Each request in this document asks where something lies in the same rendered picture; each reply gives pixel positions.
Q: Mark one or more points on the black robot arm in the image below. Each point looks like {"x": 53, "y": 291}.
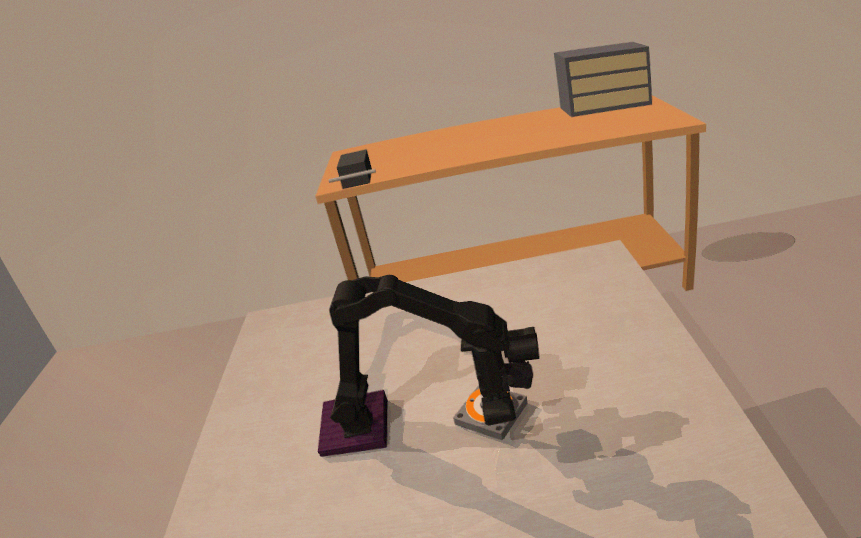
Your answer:
{"x": 481, "y": 330}

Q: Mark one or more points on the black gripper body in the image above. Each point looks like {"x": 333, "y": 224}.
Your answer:
{"x": 498, "y": 409}

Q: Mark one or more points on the orange round plate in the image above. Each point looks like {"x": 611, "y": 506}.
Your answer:
{"x": 474, "y": 408}

